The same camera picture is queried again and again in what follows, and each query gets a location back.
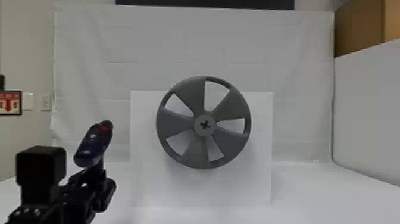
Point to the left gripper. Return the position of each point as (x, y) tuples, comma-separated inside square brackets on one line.
[(73, 208)]

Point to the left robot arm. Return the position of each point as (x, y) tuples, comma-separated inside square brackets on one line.
[(22, 215)]

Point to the grey wheel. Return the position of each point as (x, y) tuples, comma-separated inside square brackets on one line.
[(184, 120)]

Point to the white panel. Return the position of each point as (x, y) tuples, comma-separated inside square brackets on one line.
[(365, 109), (147, 175)]

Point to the brown wooden cupboard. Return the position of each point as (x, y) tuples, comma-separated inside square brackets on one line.
[(359, 25)]

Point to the white wall switch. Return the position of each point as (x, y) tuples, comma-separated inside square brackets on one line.
[(28, 101), (46, 102)]

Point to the red wall sign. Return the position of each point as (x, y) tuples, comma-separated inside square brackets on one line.
[(10, 102)]

